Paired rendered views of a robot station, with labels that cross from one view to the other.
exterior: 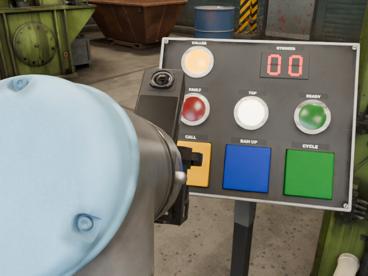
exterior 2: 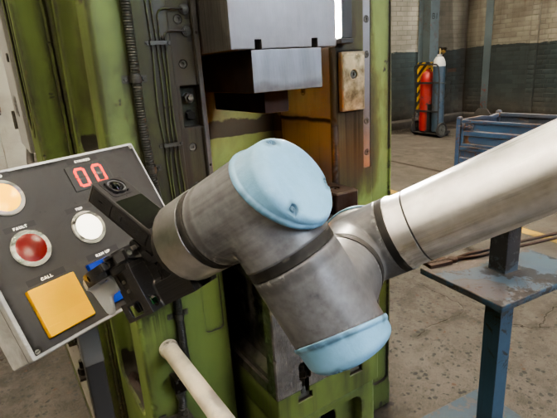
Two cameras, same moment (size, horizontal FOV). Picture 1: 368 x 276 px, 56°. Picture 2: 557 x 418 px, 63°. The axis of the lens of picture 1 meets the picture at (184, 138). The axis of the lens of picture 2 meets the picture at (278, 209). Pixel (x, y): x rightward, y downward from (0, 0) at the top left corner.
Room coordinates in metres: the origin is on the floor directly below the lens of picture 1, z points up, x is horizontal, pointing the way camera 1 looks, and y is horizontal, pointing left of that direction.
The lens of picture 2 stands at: (-0.01, 0.43, 1.32)
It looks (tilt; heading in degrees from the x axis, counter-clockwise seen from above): 17 degrees down; 292
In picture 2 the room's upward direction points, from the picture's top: 4 degrees counter-clockwise
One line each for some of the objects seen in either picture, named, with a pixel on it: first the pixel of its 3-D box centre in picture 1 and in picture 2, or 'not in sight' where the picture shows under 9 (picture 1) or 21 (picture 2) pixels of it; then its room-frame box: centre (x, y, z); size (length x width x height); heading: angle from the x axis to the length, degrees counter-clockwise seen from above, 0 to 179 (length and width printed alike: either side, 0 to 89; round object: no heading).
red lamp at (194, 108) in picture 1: (193, 109); (31, 247); (0.58, -0.02, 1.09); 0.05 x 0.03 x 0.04; 54
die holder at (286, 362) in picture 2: not in sight; (275, 272); (0.53, -0.81, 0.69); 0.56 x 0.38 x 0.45; 144
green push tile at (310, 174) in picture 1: (308, 173); not in sight; (0.50, -0.20, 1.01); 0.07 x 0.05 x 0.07; 79
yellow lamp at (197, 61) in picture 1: (197, 61); (4, 197); (0.62, -0.02, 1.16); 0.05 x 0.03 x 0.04; 54
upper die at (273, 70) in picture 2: not in sight; (245, 71); (0.55, -0.76, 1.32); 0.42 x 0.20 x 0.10; 144
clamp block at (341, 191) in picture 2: not in sight; (334, 198); (0.32, -0.81, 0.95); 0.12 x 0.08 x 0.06; 144
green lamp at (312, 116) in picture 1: (312, 116); not in sight; (0.54, -0.21, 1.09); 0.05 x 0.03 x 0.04; 54
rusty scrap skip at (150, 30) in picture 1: (133, 22); not in sight; (7.42, 1.01, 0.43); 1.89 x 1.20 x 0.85; 49
